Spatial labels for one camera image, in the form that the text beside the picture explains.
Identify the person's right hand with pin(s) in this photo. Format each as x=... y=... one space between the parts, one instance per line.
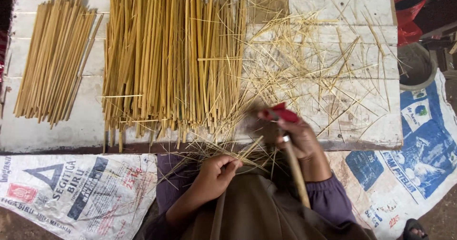
x=303 y=143

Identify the large pile of bamboo sticks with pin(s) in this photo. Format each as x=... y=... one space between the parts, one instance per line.
x=171 y=61

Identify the red plastic bag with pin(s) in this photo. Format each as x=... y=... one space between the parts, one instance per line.
x=408 y=15

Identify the brown cardboard piece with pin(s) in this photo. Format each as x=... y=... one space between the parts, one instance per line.
x=267 y=2

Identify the person's left hand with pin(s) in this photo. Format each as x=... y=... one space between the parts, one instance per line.
x=210 y=181

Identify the thin bamboo strip bundle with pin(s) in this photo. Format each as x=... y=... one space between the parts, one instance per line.
x=250 y=154

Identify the person's left fingers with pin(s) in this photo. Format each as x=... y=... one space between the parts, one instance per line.
x=228 y=163

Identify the red patterned cloth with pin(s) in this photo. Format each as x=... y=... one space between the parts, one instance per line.
x=2 y=54

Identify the wooden planks heap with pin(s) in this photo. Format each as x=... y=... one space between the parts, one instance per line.
x=442 y=43

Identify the grey round basin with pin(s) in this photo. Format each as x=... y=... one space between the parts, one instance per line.
x=416 y=67

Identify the black sandal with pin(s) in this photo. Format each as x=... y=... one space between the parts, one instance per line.
x=414 y=230

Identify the scattered bamboo shavings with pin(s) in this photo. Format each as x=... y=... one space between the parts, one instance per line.
x=314 y=65

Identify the brown lap cloth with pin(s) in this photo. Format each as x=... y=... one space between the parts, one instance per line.
x=257 y=211

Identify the white sack with blue print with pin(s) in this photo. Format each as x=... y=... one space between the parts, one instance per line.
x=407 y=165

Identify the red cloth finger wrap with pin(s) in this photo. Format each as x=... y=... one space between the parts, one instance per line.
x=284 y=113

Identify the small pile of bamboo sticks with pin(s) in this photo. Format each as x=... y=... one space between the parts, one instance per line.
x=57 y=60

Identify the person's right fingers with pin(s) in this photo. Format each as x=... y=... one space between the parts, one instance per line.
x=282 y=129

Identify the white sack with grey print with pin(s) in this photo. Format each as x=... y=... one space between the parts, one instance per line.
x=75 y=193

